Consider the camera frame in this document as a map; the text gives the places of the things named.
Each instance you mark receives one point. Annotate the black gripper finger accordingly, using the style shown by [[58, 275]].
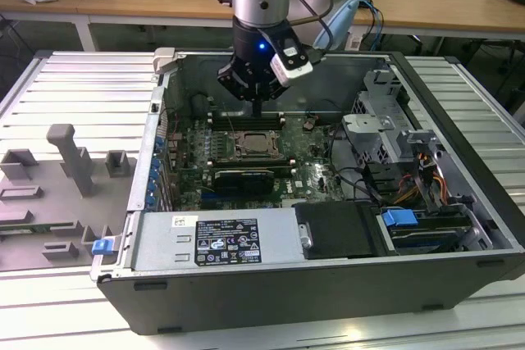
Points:
[[275, 89], [231, 79]]

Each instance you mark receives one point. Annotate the black RAM slot bank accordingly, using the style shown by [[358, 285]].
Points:
[[254, 162], [238, 122]]

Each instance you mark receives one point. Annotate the CPU socket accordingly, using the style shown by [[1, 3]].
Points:
[[262, 158]]

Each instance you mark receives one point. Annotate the black round board component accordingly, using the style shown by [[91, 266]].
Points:
[[199, 104]]

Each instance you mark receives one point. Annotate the grey case release latch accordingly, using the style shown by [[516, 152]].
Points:
[[163, 59]]

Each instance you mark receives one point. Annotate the white printed tag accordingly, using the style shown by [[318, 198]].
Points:
[[355, 42]]

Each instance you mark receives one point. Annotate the blue expansion card clip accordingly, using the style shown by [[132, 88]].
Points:
[[156, 169], [153, 186], [161, 145], [151, 201]]

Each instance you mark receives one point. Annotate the green motherboard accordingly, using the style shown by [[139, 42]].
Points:
[[316, 178]]

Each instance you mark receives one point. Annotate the black graphics card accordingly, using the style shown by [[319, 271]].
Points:
[[242, 181]]

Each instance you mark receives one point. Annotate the pale blue teach pendant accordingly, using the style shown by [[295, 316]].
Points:
[[342, 18]]

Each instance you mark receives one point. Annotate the silver metal drive cage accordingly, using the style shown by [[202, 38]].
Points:
[[377, 124]]

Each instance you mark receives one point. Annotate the black plastic air shroud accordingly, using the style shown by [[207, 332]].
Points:
[[336, 227]]

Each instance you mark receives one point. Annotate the silver power supply unit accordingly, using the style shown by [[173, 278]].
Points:
[[164, 239]]

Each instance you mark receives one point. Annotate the blue disk carrier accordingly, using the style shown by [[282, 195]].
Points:
[[398, 217]]

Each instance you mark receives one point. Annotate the black hard disk drive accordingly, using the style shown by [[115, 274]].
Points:
[[426, 235]]

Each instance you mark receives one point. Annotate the blue case latch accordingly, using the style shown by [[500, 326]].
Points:
[[101, 246]]

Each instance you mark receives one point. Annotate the black open PC case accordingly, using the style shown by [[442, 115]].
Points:
[[287, 301]]

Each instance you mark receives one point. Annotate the grey parts rack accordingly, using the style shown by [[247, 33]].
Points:
[[49, 202]]

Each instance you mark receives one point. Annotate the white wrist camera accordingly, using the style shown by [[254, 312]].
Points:
[[293, 69]]

